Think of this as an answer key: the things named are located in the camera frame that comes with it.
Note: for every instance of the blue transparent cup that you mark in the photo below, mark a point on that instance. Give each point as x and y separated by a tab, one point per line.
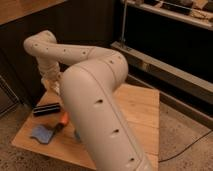
77	137

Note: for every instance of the grey metal rail beam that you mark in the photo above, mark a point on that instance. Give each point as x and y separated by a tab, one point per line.
185	81

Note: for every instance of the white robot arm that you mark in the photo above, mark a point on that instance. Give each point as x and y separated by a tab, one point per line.
86	77

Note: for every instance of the blue cloth piece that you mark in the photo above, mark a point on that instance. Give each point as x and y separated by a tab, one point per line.
41	134

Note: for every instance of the upper metal shelf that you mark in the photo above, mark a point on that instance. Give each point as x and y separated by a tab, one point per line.
195	17

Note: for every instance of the black rectangular brush block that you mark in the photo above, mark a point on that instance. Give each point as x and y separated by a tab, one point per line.
46	109

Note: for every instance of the orange handled black tool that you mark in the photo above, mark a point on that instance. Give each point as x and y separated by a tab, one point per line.
63	122

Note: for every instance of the vertical metal pole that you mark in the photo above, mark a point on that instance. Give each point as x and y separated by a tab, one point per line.
124	23

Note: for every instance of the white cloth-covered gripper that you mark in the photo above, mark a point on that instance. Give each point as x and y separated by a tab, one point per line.
49	71

